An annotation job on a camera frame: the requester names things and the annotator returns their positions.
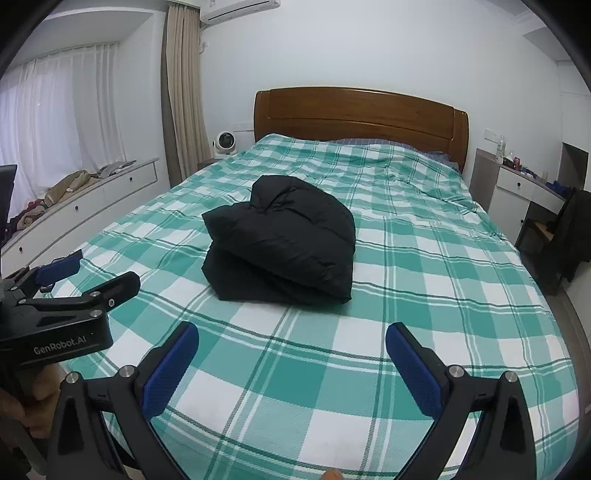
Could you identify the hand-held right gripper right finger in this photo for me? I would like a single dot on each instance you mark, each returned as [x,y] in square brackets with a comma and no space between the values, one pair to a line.
[413,369]

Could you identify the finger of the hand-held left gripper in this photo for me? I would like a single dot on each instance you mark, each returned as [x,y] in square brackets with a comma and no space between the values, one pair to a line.
[57,270]
[111,293]

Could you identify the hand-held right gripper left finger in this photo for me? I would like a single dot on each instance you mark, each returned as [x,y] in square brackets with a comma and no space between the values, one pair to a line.
[171,369]

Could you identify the black puffer jacket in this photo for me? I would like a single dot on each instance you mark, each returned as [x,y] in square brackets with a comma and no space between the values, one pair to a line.
[286,240]

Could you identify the chair with dark clothes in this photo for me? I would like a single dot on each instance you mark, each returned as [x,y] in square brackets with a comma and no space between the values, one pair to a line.
[570,235]

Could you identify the bed with green plaid cover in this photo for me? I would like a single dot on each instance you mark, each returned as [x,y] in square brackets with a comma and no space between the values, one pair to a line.
[415,300]

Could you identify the beige garment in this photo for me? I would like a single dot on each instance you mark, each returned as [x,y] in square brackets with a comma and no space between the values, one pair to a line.
[71,184]

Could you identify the white window bench cabinet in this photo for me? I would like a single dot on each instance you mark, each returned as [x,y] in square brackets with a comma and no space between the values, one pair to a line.
[120,182]

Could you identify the grey garment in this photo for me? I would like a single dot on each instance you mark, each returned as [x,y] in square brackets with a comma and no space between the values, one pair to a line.
[117,168]

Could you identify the wooden chair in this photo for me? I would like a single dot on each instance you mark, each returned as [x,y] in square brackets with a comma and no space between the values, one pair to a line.
[540,233]

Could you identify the white round fan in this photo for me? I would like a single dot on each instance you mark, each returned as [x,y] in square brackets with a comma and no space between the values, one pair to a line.
[225,144]

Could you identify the beige curtain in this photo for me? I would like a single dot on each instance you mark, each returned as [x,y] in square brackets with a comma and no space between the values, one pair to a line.
[184,101]

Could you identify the white desk with drawer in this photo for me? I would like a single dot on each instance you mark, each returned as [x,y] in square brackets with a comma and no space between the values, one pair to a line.
[512,184]

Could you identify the red can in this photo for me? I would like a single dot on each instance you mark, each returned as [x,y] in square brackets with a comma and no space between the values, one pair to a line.
[517,162]

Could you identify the blue cloth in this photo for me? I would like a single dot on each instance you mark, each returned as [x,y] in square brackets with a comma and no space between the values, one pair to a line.
[559,187]

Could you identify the clear bottle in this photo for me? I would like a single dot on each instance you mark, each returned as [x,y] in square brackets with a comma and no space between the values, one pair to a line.
[501,148]

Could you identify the wooden headboard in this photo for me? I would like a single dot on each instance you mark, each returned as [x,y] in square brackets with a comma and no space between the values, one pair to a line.
[360,115]

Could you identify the white wardrobe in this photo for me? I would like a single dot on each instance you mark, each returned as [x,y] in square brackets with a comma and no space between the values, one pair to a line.
[577,124]

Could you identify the white air conditioner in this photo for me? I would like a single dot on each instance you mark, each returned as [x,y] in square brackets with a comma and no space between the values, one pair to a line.
[240,10]

